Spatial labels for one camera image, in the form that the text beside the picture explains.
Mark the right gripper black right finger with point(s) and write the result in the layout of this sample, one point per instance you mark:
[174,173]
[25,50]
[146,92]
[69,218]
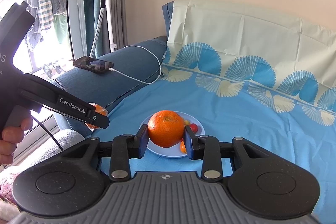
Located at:
[211,151]

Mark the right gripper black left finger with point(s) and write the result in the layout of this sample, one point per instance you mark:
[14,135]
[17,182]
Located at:
[120,150]

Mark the small orange kumquat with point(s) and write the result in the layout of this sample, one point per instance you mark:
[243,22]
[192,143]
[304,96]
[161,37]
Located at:
[166,128]
[100,118]

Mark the small orange kumquat back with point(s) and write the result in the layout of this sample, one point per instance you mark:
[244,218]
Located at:
[166,128]

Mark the orange fruit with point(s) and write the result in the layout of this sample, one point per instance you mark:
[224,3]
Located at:
[182,147]

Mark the person's left hand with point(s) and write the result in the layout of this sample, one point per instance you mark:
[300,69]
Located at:
[11,136]

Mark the red cherry tomato on plate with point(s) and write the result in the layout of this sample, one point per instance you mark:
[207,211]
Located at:
[194,128]

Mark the light blue round plate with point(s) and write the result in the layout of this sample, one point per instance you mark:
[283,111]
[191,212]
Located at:
[174,151]

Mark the blue sofa armrest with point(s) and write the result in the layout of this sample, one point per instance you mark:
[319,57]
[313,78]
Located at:
[133,66]

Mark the black smartphone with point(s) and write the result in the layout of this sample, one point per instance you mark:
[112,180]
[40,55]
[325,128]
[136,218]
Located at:
[93,65]

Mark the blue patterned bed sheet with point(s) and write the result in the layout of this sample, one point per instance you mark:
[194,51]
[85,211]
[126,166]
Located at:
[248,72]

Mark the grey fluffy cushion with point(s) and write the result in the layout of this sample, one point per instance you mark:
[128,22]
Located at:
[66,138]

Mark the white window frame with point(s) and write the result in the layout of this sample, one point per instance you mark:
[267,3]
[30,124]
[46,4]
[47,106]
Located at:
[76,23]

